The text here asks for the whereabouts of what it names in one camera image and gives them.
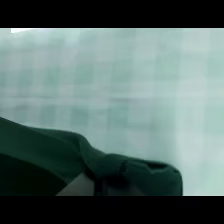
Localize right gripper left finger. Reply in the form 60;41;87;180
55;173;97;197

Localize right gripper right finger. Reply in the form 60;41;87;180
105;183;147;197

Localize dark green garment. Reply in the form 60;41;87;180
0;116;184;197

